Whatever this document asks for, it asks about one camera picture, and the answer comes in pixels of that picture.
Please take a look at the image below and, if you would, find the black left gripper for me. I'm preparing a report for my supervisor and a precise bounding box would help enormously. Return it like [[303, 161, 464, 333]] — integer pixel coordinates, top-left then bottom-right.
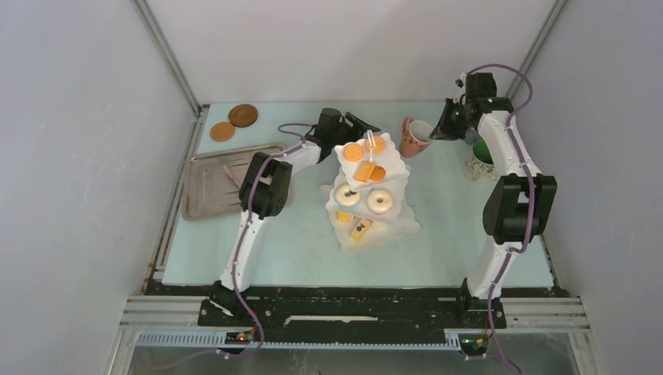
[[328, 112, 378, 159]]

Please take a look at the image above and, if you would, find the pink mug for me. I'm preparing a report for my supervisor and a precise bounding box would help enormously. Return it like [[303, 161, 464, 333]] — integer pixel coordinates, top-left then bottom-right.
[[400, 116, 433, 158]]

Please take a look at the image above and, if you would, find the small orange round cookie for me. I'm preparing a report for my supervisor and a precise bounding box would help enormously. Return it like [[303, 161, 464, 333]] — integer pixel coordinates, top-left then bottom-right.
[[365, 135, 385, 155]]

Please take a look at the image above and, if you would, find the yellow square cake piece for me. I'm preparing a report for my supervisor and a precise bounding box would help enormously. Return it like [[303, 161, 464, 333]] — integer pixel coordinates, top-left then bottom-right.
[[353, 161, 376, 182]]

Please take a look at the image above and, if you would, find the green-inside floral mug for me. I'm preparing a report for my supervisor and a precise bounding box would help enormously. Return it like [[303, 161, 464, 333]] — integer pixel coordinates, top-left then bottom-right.
[[463, 139, 498, 183]]

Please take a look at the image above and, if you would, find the white chocolate-hole donut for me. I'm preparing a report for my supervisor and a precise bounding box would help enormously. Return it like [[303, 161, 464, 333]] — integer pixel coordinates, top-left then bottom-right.
[[334, 184, 361, 207]]

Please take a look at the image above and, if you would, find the white three-tier cake stand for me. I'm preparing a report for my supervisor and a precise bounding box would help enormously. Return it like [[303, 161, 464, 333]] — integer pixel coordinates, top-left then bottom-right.
[[321, 133, 421, 254]]

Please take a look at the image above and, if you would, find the white frosted donut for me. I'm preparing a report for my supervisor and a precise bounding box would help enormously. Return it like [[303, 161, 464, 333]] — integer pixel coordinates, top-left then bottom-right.
[[367, 189, 393, 215]]

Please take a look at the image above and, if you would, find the yellow swirl roll cake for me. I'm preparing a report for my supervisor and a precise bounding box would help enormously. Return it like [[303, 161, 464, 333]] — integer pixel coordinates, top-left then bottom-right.
[[336, 212, 353, 223]]

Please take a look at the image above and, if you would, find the yellow cake with berries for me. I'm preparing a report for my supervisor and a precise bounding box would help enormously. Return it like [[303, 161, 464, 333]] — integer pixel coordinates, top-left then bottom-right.
[[349, 219, 371, 242]]

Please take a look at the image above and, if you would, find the dark brown round coaster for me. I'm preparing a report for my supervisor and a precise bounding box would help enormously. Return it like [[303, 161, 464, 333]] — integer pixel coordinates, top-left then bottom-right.
[[228, 104, 259, 128]]

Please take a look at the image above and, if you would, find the light brown round coaster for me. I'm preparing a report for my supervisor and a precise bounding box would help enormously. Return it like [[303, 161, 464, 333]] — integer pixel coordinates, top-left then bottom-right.
[[209, 122, 235, 142]]

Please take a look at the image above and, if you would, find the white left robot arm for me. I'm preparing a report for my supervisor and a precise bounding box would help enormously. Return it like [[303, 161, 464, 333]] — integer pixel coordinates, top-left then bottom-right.
[[210, 108, 381, 326]]

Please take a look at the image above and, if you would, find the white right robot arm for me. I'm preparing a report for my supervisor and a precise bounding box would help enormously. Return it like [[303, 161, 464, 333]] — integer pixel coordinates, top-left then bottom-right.
[[430, 64, 557, 327]]

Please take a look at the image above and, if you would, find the small white cup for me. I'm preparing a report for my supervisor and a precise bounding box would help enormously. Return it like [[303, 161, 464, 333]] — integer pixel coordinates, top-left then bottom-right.
[[464, 127, 481, 145]]

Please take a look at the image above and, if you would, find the metal serving tray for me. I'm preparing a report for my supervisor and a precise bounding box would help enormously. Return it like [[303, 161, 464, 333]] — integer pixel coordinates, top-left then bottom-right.
[[182, 142, 285, 221]]

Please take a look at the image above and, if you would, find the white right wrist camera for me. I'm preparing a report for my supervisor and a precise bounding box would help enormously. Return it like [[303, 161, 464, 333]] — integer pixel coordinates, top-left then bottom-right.
[[453, 73, 467, 104]]

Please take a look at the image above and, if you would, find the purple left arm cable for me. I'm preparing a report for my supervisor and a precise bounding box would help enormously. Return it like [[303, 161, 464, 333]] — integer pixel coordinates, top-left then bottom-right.
[[217, 122, 317, 361]]

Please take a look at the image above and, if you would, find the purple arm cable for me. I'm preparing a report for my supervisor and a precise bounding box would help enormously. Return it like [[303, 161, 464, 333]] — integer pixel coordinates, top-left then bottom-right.
[[466, 63, 537, 375], [217, 122, 317, 361]]

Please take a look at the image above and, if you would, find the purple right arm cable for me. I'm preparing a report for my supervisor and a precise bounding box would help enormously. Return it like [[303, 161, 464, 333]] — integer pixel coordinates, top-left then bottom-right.
[[466, 63, 537, 375]]

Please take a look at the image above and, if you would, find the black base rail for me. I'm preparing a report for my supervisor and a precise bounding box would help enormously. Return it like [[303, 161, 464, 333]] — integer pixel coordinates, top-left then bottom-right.
[[198, 284, 507, 345]]

